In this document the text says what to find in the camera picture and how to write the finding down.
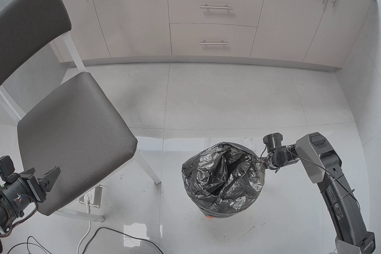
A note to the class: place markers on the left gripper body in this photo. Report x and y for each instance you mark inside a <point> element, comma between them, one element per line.
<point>17,193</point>

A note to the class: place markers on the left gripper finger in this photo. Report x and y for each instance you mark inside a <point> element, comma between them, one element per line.
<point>30,173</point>
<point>53,172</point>

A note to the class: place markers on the black plastic bag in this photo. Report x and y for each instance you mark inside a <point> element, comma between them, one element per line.
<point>208,169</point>

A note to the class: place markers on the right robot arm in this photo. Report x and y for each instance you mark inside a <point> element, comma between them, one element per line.
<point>309,154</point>

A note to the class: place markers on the grey chair with white legs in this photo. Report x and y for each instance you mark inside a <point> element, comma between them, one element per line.
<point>74,133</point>

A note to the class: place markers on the beige cabinet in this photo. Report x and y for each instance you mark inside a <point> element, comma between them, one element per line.
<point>208,23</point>

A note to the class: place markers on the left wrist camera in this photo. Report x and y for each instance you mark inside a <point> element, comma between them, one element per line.
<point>6,165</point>

